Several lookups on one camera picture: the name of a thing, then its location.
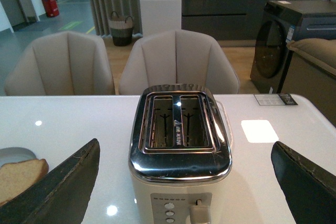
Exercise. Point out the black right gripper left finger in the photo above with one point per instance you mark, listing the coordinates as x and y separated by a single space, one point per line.
61 196

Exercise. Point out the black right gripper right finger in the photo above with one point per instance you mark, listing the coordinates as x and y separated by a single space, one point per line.
309 189

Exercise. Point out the cream chrome two-slot toaster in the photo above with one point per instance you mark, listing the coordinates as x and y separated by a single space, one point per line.
179 155

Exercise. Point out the brown bread slice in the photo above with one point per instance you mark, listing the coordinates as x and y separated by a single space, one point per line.
18 177

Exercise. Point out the dark grey washing machine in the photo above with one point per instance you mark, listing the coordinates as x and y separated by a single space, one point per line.
283 22

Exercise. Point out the beige chair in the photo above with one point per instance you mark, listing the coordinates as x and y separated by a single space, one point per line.
65 63
178 57

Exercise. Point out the woven laundry basket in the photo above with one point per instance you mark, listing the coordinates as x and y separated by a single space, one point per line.
121 29

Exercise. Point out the white refrigerator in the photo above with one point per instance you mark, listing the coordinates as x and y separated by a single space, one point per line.
160 15

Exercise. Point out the black white info label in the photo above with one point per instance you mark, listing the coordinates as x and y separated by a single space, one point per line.
275 99

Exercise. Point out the beige chair on left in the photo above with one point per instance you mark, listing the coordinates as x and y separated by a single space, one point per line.
65 63

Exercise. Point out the beige chair in middle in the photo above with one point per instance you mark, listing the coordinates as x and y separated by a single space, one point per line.
178 57

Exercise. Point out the light blue plate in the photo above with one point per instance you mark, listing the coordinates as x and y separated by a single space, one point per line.
15 155

